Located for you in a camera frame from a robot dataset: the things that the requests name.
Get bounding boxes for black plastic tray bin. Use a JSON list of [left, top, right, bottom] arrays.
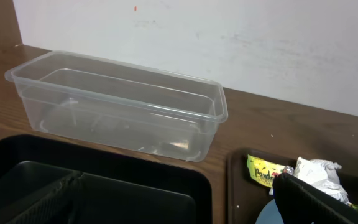
[[0, 135, 212, 223]]

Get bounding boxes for yellow green snack wrapper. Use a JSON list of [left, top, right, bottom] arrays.
[[246, 155, 285, 188]]

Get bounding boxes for crumpled white paper napkin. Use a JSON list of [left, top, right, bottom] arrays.
[[267, 157, 351, 205]]

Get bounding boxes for dark blue plate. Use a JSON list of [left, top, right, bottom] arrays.
[[255, 200, 284, 224]]

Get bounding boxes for brown serving tray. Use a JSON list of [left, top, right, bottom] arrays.
[[227, 148, 358, 223]]

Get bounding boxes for clear plastic storage bin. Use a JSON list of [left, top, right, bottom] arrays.
[[5, 51, 228, 162]]

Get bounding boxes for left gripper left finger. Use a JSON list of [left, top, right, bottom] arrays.
[[7, 171, 83, 223]]

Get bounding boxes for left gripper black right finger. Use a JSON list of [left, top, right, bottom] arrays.
[[273, 173, 358, 224]]

